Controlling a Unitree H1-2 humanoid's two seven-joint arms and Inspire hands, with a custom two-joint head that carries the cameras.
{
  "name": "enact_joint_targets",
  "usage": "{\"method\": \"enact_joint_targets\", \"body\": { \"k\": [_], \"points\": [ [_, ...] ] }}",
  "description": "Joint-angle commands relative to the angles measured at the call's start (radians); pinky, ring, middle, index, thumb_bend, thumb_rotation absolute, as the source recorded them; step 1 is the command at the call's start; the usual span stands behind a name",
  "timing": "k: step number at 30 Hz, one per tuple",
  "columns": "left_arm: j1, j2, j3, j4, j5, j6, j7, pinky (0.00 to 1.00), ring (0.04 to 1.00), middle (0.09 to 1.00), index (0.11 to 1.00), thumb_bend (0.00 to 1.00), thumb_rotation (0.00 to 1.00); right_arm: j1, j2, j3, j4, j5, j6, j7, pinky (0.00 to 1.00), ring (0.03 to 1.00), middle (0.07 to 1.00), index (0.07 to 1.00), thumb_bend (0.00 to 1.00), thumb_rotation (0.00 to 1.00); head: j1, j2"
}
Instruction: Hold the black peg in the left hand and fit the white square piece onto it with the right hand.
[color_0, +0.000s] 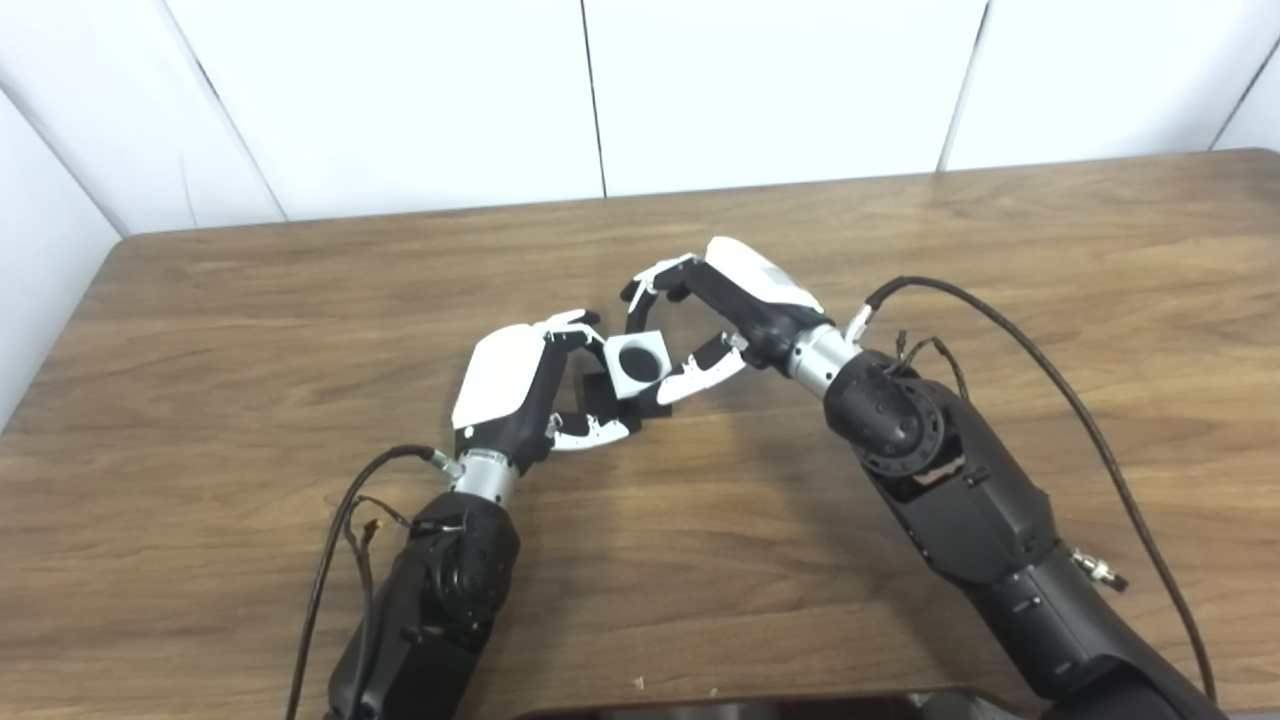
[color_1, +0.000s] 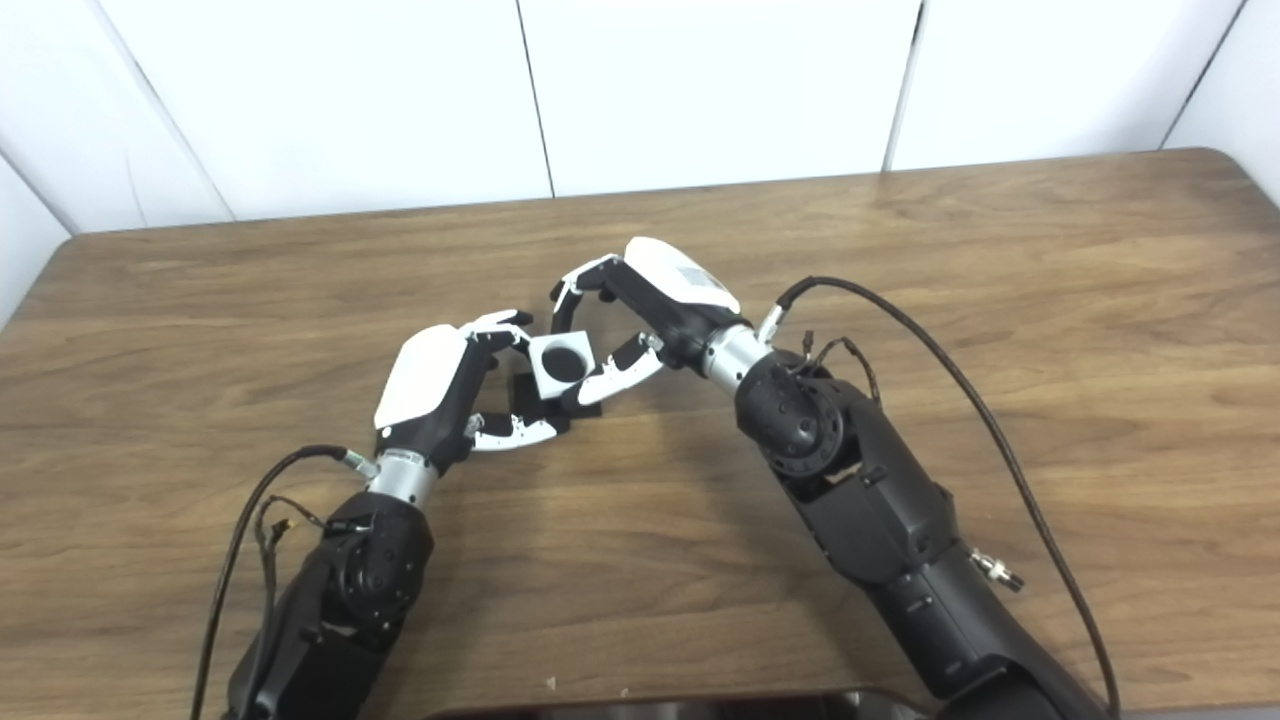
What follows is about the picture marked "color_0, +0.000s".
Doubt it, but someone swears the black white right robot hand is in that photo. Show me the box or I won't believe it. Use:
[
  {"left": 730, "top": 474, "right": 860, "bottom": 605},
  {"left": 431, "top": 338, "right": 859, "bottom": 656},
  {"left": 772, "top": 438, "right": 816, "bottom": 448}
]
[{"left": 620, "top": 236, "right": 836, "bottom": 406}]

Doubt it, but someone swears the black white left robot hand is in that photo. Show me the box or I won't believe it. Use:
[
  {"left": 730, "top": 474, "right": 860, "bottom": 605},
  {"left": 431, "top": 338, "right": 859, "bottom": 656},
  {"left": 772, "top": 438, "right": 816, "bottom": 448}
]
[{"left": 452, "top": 309, "right": 633, "bottom": 476}]

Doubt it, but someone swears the white square piece with hole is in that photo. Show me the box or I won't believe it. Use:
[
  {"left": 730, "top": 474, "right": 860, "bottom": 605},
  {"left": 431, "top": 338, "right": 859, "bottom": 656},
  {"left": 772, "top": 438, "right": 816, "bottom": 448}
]
[{"left": 603, "top": 328, "right": 671, "bottom": 401}]

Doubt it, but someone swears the black peg with square base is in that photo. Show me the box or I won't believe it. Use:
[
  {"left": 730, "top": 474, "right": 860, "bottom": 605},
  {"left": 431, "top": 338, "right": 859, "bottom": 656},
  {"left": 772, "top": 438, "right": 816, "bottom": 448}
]
[{"left": 582, "top": 350, "right": 673, "bottom": 433}]

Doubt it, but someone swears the black robot torso edge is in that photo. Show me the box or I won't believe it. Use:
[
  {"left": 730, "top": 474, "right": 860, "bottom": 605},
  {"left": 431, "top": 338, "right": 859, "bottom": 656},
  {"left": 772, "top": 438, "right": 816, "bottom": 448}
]
[{"left": 515, "top": 690, "right": 1046, "bottom": 720}]

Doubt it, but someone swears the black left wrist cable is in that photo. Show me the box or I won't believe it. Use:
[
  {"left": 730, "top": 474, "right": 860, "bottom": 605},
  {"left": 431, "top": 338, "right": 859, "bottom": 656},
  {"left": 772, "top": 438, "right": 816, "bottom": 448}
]
[{"left": 285, "top": 445, "right": 466, "bottom": 720}]

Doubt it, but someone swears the thin right arm wire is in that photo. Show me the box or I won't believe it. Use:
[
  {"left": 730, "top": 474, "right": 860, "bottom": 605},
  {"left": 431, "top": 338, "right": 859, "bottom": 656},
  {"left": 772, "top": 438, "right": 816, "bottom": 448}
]
[{"left": 885, "top": 330, "right": 971, "bottom": 401}]

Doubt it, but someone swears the thin arm wire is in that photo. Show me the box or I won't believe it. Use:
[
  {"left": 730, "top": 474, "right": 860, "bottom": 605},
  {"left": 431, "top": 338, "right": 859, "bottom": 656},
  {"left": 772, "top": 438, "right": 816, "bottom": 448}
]
[
  {"left": 343, "top": 495, "right": 416, "bottom": 601},
  {"left": 885, "top": 330, "right": 971, "bottom": 401}
]

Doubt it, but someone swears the thin left arm wire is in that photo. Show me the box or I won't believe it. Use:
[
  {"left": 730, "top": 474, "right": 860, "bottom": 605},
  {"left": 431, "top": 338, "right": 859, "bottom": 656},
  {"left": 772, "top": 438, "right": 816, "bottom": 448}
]
[{"left": 343, "top": 495, "right": 416, "bottom": 601}]

